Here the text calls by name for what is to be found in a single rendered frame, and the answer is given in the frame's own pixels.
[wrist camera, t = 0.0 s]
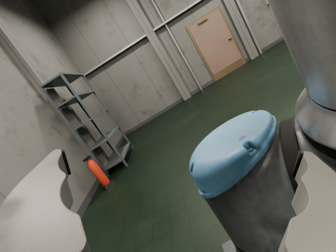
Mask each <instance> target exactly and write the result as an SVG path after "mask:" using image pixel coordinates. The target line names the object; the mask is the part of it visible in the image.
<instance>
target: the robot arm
mask: <svg viewBox="0 0 336 252"><path fill-rule="evenodd" d="M267 1H268V4H269V6H270V8H271V10H272V13H273V15H274V17H275V19H276V22H277V24H278V26H279V29H280V31H281V33H282V35H283V38H284V40H285V42H286V45H287V47H288V49H289V51H290V54H291V56H292V58H293V61H294V63H295V65H296V67H297V70H298V72H299V74H300V77H301V79H302V81H303V83H304V86H305V89H304V90H303V91H302V93H301V94H300V96H299V98H298V100H297V102H296V106H295V117H292V118H289V119H285V120H282V121H278V122H277V119H276V118H275V117H274V116H273V115H271V114H270V113H269V112H267V111H265V110H258V111H249V112H246V113H243V114H241V115H238V116H236V117H234V118H232V119H230V120H228V121H227V122H225V123H223V124H222V125H220V126H219V127H217V128H216V129H215V130H213V131H212V132H211V133H210V134H209V135H207V136H206V137H205V138H204V139H203V140H202V141H201V142H200V144H199V145H198V146H197V147H196V149H195V150H194V152H193V153H192V156H191V158H190V161H189V171H190V174H191V176H192V178H193V180H194V182H195V183H196V185H197V187H198V191H199V194H200V195H201V196H202V197H203V198H205V200H206V201H207V203H208V205H209V206H210V208H211V209H212V211H213V212H214V214H215V215H216V217H217V219H218V220H219V222H220V223H221V225H222V226H223V228H224V230H225V231H226V233H227V234H228V236H229V237H230V239H231V240H232V242H233V243H234V245H235V250H236V252H336V0H267ZM69 175H71V171H70V167H69V164H68V161H67V157H66V154H65V151H64V149H56V150H53V151H52V152H51V153H50V154H49V155H48V156H47V157H46V158H45V159H43V160H42V161H41V162H40V163H39V164H38V165H37V166H36V167H35V168H34V169H33V170H32V171H31V172H30V173H29V174H28V175H27V176H25V177H24V178H23V179H22V180H21V181H20V182H19V183H18V185H17V186H16V187H15V188H14V189H13V190H12V191H11V192H10V193H9V194H8V196H7V197H6V198H5V200H4V201H3V202H2V204H1V205H0V252H91V251H90V247H89V244H88V241H87V237H86V234H85V231H84V227H83V224H82V221H81V218H80V216H79V215H78V214H77V213H74V212H72V211H71V210H70V209H71V206H72V204H73V202H74V199H73V196H72V193H71V190H70V187H69V183H68V180H67V179H68V177H69Z"/></svg>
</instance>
